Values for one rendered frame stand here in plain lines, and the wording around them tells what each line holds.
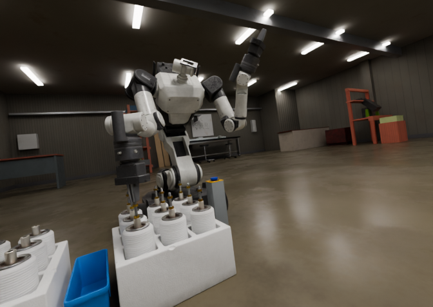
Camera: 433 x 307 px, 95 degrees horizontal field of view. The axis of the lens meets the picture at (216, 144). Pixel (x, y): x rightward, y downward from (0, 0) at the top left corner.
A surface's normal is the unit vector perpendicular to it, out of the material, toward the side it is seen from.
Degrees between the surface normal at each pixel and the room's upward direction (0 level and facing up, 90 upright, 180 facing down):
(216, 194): 90
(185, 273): 90
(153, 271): 90
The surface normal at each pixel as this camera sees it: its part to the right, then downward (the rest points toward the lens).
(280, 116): 0.45, -0.07
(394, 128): -0.86, 0.10
